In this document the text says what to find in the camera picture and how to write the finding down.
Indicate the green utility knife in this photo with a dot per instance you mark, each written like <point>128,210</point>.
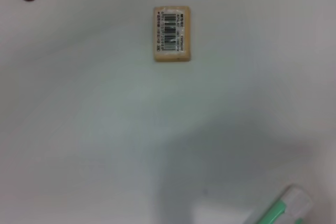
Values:
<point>278,208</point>

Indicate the beige eraser with barcode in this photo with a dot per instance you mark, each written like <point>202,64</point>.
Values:
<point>172,33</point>

